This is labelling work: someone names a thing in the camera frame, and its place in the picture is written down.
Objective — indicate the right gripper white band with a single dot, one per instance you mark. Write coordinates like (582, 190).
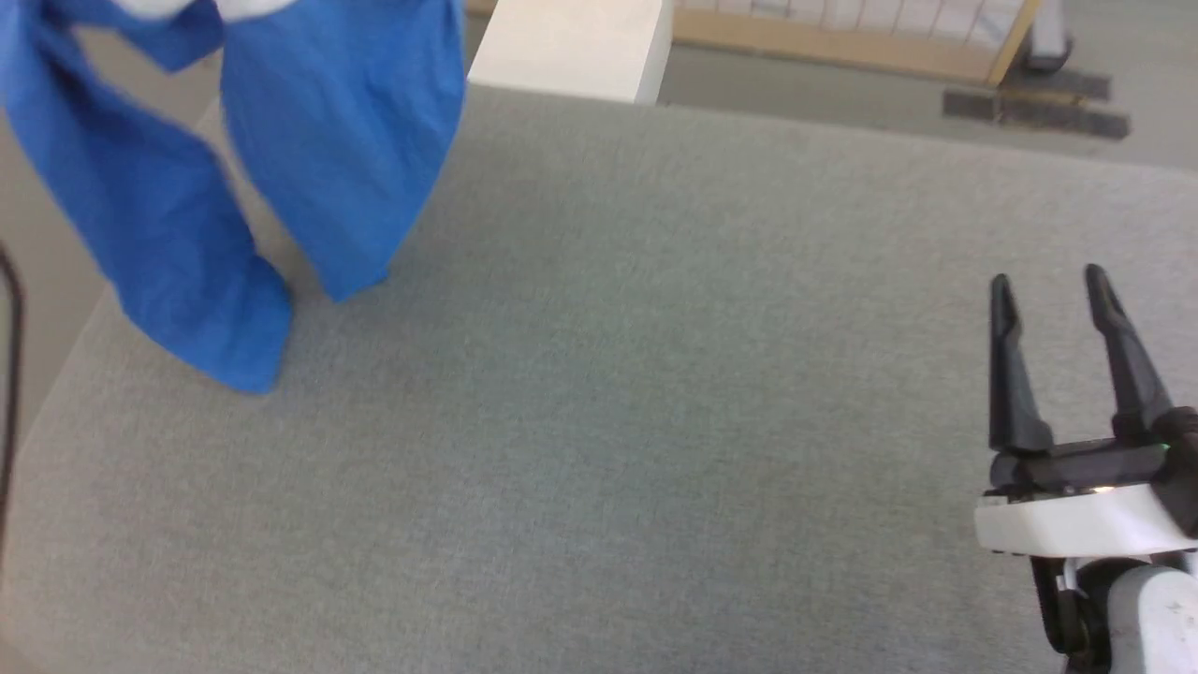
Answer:
(1076, 520)

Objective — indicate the white shirt with blue sleeves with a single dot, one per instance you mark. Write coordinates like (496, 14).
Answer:
(328, 140)

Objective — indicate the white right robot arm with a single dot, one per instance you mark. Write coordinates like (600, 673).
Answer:
(1156, 618)

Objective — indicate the white and dark stand foot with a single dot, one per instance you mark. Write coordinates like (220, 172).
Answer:
(1046, 37)

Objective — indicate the grey fabric table cover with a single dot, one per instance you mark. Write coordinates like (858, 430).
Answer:
(608, 374)

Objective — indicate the white rectangular block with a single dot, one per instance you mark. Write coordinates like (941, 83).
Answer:
(571, 42)

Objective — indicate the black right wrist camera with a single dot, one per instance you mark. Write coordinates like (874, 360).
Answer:
(1184, 468)

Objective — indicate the lemon print panel wooden frame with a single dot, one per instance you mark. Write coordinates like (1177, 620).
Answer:
(842, 42)

